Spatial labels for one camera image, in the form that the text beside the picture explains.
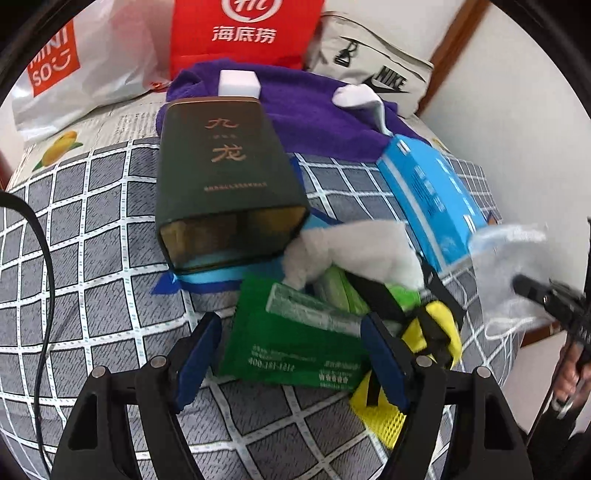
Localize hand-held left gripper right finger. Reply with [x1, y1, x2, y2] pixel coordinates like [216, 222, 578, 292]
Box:
[360, 311, 532, 480]

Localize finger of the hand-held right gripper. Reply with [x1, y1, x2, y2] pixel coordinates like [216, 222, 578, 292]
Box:
[512, 274, 553, 306]

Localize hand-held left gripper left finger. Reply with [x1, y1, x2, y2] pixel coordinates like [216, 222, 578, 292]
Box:
[51, 311, 225, 480]

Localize clear plastic packet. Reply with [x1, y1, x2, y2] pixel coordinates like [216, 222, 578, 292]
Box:
[468, 224, 561, 340]

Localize yellow pouch with black straps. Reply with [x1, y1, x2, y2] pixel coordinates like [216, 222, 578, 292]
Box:
[342, 270, 465, 450]

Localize dark green packet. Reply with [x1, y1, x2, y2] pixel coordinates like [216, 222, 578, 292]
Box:
[217, 273, 375, 392]

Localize person's right hand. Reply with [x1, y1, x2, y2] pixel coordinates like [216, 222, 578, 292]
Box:
[551, 344, 590, 418]

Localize light green wipes pack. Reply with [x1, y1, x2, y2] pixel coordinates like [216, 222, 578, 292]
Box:
[314, 267, 422, 315]

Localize pale green slim packet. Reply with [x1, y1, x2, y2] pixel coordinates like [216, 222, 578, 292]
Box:
[266, 282, 366, 334]

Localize grey fluffy cloth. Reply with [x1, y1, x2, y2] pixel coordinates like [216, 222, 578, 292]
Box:
[283, 220, 426, 292]

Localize blue tissue pack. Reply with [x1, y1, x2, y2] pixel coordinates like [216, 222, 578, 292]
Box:
[376, 135, 490, 274]

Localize grey checked bed sheet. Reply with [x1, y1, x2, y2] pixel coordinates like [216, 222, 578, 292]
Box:
[0, 134, 525, 480]

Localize dark green box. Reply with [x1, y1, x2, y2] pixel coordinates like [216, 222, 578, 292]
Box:
[154, 98, 311, 273]

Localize newsprint patterned sheet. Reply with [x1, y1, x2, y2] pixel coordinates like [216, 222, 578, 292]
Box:
[18, 90, 176, 172]

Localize white crumpled cloth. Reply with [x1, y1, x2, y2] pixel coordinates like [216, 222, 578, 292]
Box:
[331, 84, 387, 133]

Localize purple towel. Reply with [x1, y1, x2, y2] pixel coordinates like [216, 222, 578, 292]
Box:
[157, 62, 430, 163]

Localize white sponge block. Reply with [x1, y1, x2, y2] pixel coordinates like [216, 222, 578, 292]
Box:
[218, 70, 260, 100]

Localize beige waist bag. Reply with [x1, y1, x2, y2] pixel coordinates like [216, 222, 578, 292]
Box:
[307, 11, 435, 116]

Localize white plastic bag red label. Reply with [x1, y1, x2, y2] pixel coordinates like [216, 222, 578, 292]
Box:
[11, 0, 178, 141]

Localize red paper bag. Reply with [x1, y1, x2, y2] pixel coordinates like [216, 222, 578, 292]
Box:
[168, 0, 326, 80]

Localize thick black cable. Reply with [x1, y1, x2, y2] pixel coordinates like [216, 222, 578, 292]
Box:
[0, 189, 59, 462]

